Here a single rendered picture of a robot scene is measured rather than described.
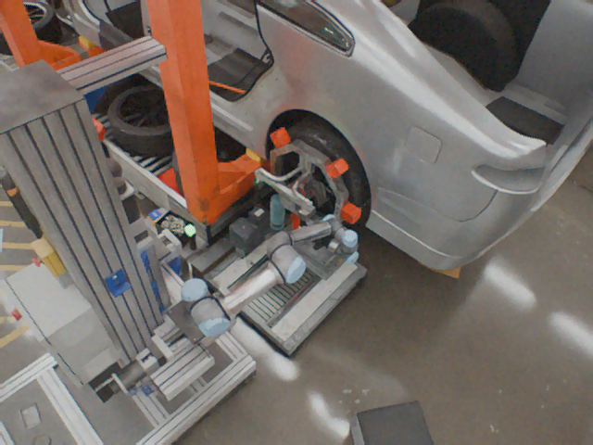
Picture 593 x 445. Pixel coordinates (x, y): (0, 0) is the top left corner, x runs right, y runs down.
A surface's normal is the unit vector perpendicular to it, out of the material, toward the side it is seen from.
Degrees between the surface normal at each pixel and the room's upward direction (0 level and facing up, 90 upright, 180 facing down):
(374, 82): 78
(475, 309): 0
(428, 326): 0
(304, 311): 0
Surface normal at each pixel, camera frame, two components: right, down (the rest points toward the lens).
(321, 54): -0.63, 0.42
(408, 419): 0.05, -0.63
